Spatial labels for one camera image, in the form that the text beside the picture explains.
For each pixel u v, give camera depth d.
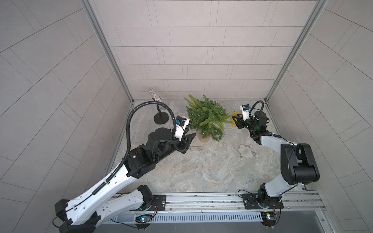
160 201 0.71
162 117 0.97
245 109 0.77
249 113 0.78
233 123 0.71
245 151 0.87
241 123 0.81
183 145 0.52
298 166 0.45
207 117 0.70
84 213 0.37
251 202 0.71
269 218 0.68
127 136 0.40
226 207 0.71
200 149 0.87
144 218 0.65
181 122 0.50
